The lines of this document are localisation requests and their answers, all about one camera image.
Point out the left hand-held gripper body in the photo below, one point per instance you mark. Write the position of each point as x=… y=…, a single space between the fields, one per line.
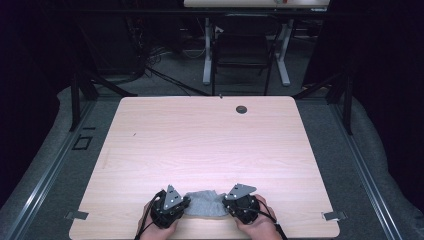
x=166 y=213

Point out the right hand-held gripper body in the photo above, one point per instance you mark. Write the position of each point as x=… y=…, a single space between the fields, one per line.
x=243 y=208

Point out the grey sock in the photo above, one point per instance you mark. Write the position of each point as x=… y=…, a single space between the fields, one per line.
x=205 y=205

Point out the person's left hand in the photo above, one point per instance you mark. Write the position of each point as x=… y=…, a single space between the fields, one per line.
x=160 y=234

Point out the person's right hand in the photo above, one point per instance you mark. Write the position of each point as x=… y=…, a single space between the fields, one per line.
x=260 y=230

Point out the dark round table grommet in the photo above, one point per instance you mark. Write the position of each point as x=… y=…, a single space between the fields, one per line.
x=241 y=109

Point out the black metal stand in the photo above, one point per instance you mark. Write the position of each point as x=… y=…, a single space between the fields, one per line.
x=348 y=103
x=75 y=100

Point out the black chair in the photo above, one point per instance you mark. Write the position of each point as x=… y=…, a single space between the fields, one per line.
x=241 y=50

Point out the white-legged desk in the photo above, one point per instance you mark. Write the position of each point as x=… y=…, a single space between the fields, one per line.
x=253 y=2

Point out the grey table edge bracket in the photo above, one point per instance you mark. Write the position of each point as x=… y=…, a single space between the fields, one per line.
x=77 y=215
x=334 y=216

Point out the aluminium floor rail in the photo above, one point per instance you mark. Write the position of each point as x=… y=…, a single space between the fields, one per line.
x=46 y=180
x=363 y=173

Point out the black horizontal frame bar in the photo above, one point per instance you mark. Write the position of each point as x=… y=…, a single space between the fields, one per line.
x=150 y=11

